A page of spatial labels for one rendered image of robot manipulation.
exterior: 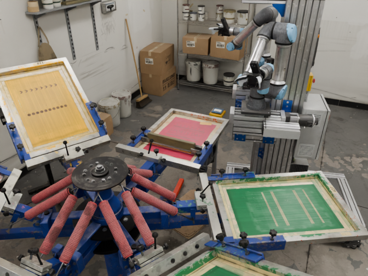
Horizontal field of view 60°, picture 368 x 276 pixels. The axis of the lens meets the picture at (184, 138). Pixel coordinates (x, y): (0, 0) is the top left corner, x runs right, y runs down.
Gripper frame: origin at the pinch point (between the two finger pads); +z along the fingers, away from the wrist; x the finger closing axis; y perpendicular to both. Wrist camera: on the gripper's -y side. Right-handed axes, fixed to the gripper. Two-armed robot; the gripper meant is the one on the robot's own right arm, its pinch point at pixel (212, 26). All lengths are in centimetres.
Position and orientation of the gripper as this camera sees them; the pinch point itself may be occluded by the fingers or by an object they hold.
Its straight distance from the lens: 328.6
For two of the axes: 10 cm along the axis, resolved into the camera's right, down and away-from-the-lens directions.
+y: 0.8, 7.9, 6.1
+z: -8.1, -3.0, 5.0
